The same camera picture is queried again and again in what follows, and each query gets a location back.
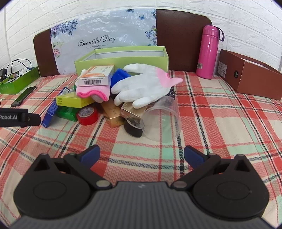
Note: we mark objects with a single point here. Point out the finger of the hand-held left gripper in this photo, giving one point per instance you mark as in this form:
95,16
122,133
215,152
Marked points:
34,120

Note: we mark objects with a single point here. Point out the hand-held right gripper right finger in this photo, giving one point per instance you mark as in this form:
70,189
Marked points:
193,155

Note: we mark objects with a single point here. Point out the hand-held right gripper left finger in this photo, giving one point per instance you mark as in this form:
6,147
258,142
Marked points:
91,154

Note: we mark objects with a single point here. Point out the thin blue box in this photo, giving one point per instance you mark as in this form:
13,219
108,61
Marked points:
49,112

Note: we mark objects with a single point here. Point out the red tape roll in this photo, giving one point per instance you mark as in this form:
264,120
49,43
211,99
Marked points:
88,120

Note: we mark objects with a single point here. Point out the yellow box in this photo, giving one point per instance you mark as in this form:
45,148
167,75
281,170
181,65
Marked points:
72,100

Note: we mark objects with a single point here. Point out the clear plastic cup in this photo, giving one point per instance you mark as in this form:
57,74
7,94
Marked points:
163,123

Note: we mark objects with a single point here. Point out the brown gold box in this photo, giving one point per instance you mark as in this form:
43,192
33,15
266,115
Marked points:
112,114

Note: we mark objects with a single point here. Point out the black tape roll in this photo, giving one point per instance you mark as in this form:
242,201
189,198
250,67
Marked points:
133,130

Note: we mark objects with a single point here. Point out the pink sock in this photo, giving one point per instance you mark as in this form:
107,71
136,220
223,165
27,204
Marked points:
92,90

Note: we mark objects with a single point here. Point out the orange and white box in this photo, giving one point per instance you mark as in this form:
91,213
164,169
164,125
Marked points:
97,74

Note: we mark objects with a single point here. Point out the blue plastic object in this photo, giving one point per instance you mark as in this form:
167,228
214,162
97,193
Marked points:
119,77

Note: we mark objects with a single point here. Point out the white plush toy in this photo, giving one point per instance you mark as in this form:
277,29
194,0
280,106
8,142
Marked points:
143,85

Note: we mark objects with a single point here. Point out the light green cardboard box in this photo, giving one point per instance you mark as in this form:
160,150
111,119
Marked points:
132,61

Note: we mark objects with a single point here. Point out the black phone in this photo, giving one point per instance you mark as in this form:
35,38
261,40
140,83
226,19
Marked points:
23,96

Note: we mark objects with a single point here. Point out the green tray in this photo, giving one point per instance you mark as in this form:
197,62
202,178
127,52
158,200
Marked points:
19,84

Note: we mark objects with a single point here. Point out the plaid blanket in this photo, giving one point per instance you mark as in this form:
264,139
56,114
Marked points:
220,132

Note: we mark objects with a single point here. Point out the brown cardboard box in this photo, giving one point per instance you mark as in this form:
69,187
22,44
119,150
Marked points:
253,81

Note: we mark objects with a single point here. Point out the pink thermos bottle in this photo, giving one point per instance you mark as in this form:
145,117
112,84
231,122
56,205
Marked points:
207,55

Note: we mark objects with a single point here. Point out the floral plastic bag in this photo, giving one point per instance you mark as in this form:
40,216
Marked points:
105,28

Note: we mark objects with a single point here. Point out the brown wooden headboard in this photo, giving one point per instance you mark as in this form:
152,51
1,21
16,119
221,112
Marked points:
180,39

